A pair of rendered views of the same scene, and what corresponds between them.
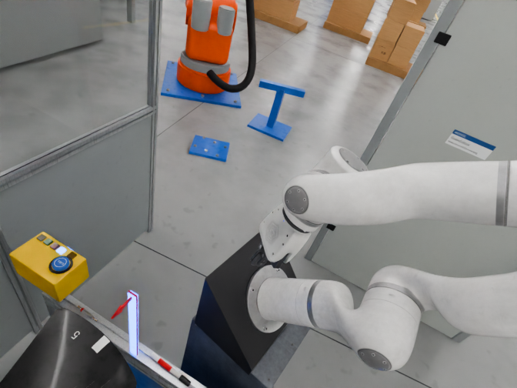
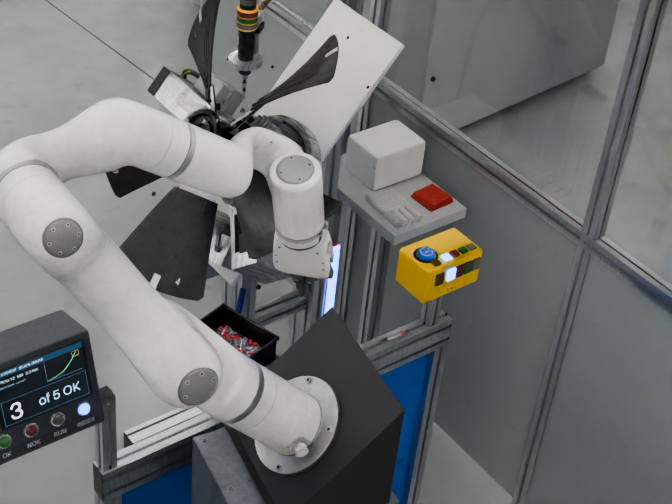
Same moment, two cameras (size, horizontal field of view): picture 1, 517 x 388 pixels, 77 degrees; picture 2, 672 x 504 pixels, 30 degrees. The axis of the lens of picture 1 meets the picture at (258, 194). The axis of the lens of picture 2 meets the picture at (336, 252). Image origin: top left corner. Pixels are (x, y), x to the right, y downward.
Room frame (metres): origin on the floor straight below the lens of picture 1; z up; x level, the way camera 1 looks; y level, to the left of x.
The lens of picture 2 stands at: (1.53, -1.43, 2.72)
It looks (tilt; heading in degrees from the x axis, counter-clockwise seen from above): 38 degrees down; 126
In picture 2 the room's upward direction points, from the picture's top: 6 degrees clockwise
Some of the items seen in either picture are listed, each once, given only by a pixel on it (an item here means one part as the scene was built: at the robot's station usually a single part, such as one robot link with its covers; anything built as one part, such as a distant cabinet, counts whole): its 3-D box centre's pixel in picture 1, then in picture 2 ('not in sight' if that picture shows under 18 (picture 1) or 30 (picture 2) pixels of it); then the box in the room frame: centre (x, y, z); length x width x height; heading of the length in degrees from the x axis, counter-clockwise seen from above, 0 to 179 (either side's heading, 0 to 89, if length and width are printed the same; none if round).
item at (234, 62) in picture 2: not in sight; (247, 39); (0.01, 0.29, 1.48); 0.09 x 0.07 x 0.10; 111
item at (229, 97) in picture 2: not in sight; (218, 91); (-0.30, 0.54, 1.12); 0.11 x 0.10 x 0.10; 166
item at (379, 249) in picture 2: not in sight; (370, 314); (0.04, 0.84, 0.42); 0.04 x 0.04 x 0.83; 76
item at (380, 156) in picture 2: not in sight; (381, 152); (-0.03, 0.89, 0.92); 0.17 x 0.16 x 0.11; 76
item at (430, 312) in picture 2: not in sight; (432, 301); (0.44, 0.48, 0.92); 0.03 x 0.03 x 0.12; 76
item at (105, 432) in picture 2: not in sight; (105, 429); (0.23, -0.32, 0.96); 0.03 x 0.03 x 0.20; 76
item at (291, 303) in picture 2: not in sight; (273, 310); (-0.06, 0.53, 0.56); 0.19 x 0.04 x 0.04; 76
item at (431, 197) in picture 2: not in sight; (432, 196); (0.15, 0.88, 0.87); 0.08 x 0.08 x 0.02; 79
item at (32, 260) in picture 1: (51, 267); (438, 267); (0.44, 0.48, 1.02); 0.16 x 0.10 x 0.11; 76
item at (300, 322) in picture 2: not in sight; (309, 292); (-0.03, 0.64, 0.58); 0.09 x 0.04 x 1.15; 166
